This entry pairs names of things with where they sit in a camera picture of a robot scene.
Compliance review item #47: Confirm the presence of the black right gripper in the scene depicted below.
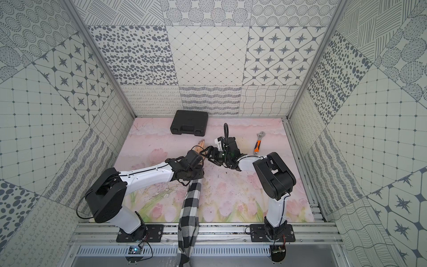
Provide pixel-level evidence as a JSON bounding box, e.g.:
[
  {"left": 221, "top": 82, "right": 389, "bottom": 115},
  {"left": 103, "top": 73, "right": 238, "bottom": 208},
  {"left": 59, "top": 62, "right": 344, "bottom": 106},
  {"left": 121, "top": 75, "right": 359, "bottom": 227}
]
[{"left": 199, "top": 146, "right": 231, "bottom": 166}]

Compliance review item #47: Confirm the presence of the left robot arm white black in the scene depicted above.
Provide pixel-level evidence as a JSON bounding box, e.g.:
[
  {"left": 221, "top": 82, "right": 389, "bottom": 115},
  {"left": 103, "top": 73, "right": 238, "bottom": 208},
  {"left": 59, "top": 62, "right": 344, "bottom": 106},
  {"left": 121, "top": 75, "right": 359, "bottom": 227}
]
[{"left": 85, "top": 150, "right": 203, "bottom": 235}]

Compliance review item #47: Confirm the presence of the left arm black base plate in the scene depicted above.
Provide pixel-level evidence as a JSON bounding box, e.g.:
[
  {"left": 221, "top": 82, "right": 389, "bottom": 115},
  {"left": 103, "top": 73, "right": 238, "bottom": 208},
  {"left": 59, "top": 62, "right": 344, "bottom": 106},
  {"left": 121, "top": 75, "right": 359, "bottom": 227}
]
[{"left": 116, "top": 224, "right": 164, "bottom": 243}]

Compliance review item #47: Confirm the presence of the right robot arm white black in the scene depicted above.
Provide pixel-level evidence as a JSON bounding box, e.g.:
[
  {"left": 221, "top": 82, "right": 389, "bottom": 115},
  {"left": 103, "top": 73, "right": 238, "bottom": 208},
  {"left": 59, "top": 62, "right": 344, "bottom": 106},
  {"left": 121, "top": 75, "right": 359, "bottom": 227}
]
[{"left": 200, "top": 137, "right": 296, "bottom": 232}]

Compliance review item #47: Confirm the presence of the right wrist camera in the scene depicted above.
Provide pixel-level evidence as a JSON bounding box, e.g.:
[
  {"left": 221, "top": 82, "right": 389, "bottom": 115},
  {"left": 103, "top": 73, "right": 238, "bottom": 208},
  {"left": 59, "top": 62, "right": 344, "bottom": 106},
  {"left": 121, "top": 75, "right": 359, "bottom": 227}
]
[{"left": 215, "top": 137, "right": 224, "bottom": 151}]

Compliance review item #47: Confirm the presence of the black white checkered sleeve forearm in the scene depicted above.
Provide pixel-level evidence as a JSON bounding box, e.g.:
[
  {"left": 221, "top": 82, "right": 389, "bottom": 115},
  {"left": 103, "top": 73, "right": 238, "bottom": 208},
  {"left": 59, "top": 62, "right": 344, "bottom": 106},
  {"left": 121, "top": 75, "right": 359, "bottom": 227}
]
[{"left": 176, "top": 179, "right": 202, "bottom": 267}]

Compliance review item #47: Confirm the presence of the aluminium frame rail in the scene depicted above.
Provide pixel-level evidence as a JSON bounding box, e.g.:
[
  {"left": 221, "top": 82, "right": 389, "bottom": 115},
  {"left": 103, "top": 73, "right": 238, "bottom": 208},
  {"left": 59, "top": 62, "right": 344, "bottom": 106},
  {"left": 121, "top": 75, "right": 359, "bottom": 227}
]
[{"left": 68, "top": 222, "right": 344, "bottom": 245}]

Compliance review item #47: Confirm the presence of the black plastic tool case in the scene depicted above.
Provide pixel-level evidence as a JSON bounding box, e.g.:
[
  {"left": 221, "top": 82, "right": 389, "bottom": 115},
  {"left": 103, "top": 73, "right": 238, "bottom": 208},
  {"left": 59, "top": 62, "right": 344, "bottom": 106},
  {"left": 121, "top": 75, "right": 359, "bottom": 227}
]
[{"left": 170, "top": 110, "right": 209, "bottom": 136}]

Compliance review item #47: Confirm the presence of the pink floral table mat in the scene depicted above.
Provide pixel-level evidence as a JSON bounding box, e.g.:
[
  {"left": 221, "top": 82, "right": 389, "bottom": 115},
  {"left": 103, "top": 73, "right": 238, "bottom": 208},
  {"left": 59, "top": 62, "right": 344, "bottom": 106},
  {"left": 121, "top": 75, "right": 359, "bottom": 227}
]
[{"left": 115, "top": 118, "right": 300, "bottom": 223}]

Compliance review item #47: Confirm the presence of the orange handle adjustable wrench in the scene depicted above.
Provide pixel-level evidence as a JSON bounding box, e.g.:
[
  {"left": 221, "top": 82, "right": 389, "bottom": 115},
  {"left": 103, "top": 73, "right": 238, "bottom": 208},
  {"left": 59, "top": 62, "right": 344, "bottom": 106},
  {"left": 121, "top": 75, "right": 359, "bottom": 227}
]
[{"left": 254, "top": 131, "right": 265, "bottom": 155}]

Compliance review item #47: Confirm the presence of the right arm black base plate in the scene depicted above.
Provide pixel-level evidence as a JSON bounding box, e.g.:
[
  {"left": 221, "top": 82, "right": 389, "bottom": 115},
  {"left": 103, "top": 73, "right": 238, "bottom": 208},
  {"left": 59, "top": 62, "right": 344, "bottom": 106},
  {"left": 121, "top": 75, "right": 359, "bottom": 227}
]
[{"left": 249, "top": 223, "right": 296, "bottom": 243}]

